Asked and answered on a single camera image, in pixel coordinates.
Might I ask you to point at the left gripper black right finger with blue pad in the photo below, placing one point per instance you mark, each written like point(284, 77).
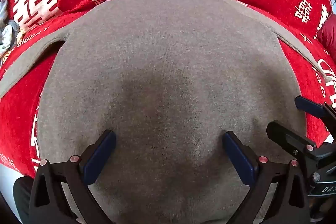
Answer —
point(289, 203)

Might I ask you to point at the grey knit sweater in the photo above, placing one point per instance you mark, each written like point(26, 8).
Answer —
point(168, 76)

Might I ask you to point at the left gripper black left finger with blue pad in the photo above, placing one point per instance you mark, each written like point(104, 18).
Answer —
point(48, 203)

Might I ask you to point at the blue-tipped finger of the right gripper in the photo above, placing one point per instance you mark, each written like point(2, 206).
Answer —
point(325, 112)

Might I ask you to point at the dark red pillow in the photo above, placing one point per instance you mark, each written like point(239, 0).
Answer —
point(327, 35)

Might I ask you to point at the black trouser leg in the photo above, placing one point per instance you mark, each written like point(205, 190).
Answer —
point(22, 193)

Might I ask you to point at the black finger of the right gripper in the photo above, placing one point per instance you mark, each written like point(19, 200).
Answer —
point(294, 144)

